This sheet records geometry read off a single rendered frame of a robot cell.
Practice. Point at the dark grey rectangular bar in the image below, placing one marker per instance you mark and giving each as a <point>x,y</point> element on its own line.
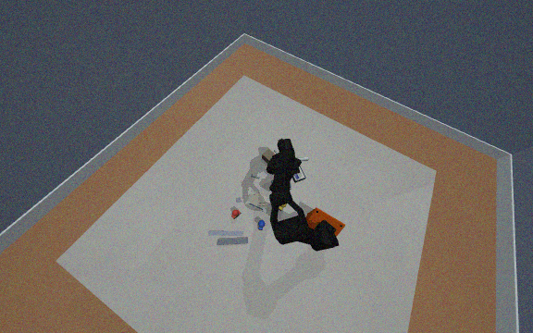
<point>232,241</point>

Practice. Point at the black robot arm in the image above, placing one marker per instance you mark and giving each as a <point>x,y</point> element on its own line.
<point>296,228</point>

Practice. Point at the white paper card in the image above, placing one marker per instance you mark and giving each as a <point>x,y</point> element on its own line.
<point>258,201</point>

